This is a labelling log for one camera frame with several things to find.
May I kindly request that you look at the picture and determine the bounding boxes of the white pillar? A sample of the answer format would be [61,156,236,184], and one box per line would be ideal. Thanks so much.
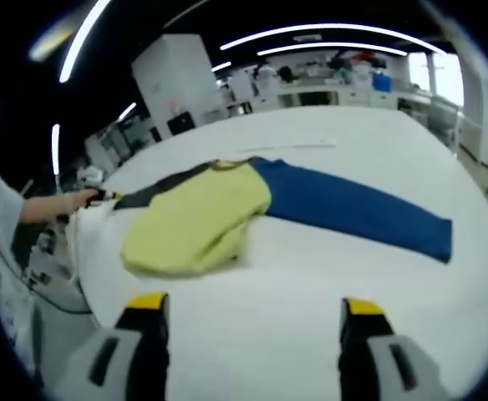
[131,33,228,141]
[452,37,488,162]

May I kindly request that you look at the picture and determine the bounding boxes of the black monitor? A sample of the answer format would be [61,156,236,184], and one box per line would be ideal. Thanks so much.
[166,112,196,135]

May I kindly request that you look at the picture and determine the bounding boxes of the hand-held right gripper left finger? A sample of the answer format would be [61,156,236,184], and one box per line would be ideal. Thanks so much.
[72,292,170,401]

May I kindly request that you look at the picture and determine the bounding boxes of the bright window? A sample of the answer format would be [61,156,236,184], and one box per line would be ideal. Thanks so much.
[409,52,465,97]

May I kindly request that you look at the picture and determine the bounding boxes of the person's left hand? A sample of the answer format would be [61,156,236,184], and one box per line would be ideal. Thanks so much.
[58,190,97,214]

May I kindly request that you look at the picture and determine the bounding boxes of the yellow blue grey garment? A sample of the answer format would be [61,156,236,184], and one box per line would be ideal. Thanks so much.
[112,156,454,279]

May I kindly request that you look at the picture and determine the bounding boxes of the cluttered background desks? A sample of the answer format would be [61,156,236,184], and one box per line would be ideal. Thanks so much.
[84,120,161,168]

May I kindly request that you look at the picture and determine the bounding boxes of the person's white shirt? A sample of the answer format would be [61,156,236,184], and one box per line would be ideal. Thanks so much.
[0,166,32,335]

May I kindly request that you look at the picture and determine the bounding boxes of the white workbench row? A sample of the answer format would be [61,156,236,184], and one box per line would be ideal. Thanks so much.
[226,45,437,114]

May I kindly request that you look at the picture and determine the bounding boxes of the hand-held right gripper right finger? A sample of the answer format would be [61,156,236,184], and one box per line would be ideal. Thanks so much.
[338,297,441,401]

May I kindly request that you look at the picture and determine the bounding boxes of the person's grey trousers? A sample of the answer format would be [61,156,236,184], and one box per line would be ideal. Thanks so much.
[30,300,99,377]

